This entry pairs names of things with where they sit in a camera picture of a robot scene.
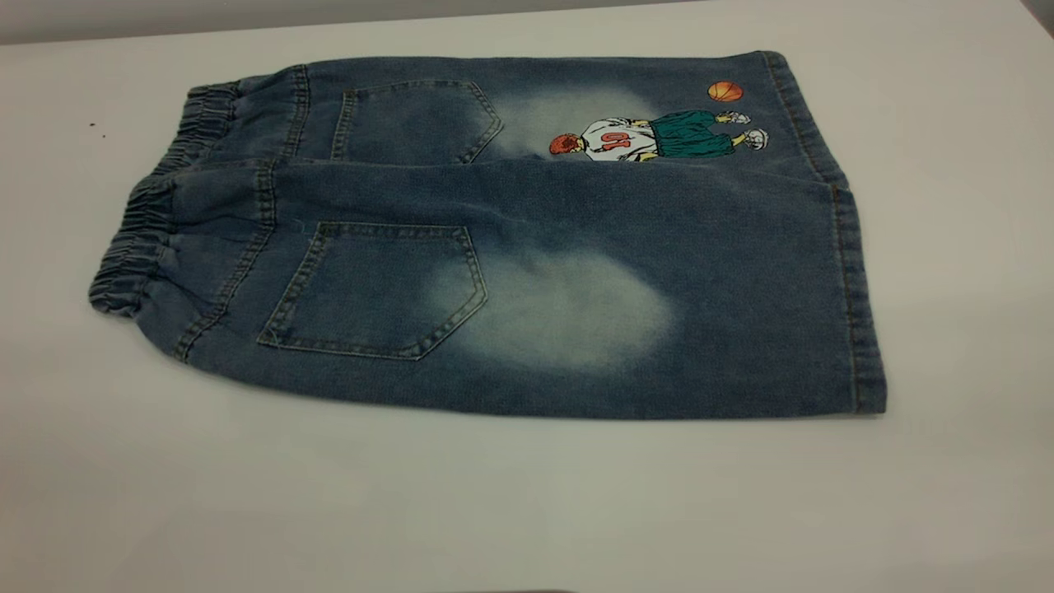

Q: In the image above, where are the blue denim shorts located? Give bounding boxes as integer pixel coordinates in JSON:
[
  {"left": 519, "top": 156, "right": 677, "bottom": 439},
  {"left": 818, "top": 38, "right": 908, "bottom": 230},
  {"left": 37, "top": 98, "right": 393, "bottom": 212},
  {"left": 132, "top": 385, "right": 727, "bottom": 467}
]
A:
[{"left": 88, "top": 49, "right": 888, "bottom": 421}]

